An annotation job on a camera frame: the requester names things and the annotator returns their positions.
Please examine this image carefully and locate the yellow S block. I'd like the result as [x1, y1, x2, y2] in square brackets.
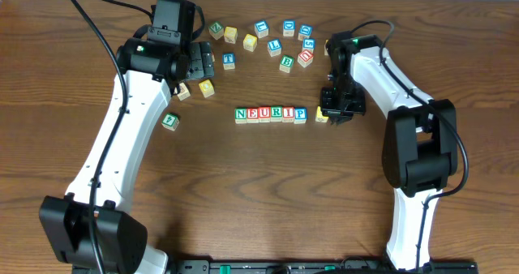
[315, 106, 328, 123]

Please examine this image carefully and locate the blue P block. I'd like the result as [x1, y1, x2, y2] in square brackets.
[294, 107, 307, 124]

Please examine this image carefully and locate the red I block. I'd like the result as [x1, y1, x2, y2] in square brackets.
[282, 106, 295, 122]

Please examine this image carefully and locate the green N block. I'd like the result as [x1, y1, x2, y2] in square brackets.
[234, 108, 247, 124]

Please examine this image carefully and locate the green R block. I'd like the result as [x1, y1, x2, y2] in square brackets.
[270, 106, 283, 122]

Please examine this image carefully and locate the red E block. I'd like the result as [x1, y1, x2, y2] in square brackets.
[247, 107, 260, 123]

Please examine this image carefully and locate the red u block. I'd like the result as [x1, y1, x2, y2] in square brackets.
[258, 106, 271, 122]
[298, 49, 314, 68]

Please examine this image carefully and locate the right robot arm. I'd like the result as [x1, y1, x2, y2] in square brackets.
[320, 31, 457, 271]

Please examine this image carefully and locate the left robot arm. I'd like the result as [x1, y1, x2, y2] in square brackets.
[39, 0, 214, 273]

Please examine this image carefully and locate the yellow block centre left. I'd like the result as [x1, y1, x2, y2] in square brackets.
[199, 79, 215, 98]

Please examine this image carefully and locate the blue T block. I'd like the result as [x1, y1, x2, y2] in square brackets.
[222, 53, 235, 70]

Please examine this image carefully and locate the plain picture block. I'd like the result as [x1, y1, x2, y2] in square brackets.
[176, 83, 191, 101]

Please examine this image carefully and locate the green Z block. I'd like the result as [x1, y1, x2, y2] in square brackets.
[208, 21, 225, 40]

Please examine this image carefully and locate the yellow block top row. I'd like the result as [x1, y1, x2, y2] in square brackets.
[224, 26, 238, 44]

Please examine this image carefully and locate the yellow K block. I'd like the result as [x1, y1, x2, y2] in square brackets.
[324, 39, 329, 56]

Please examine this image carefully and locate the yellow Q block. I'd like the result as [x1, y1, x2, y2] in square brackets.
[242, 34, 258, 52]

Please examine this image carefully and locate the red U block tilted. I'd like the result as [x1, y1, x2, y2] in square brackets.
[298, 49, 314, 68]

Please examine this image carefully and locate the green 4 block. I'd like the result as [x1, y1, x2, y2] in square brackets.
[161, 113, 180, 131]

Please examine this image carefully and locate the green B block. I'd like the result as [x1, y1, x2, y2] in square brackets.
[279, 55, 294, 73]

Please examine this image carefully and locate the blue 5 block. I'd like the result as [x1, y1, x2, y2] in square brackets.
[302, 38, 315, 54]

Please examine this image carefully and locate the blue L block top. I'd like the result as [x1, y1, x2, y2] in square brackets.
[254, 20, 269, 39]

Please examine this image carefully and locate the blue l block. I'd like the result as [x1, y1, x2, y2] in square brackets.
[254, 20, 269, 39]
[268, 39, 282, 57]

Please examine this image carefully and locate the blue D block tilted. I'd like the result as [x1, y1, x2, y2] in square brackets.
[298, 24, 313, 41]

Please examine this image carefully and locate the right black cable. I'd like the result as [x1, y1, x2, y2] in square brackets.
[349, 19, 470, 271]

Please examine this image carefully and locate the black cable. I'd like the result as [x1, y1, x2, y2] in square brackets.
[62, 0, 206, 274]
[349, 19, 470, 271]

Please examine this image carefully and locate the left black cable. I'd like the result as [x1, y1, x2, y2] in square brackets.
[62, 0, 206, 274]

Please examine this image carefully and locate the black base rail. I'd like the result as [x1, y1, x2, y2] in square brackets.
[166, 258, 479, 274]

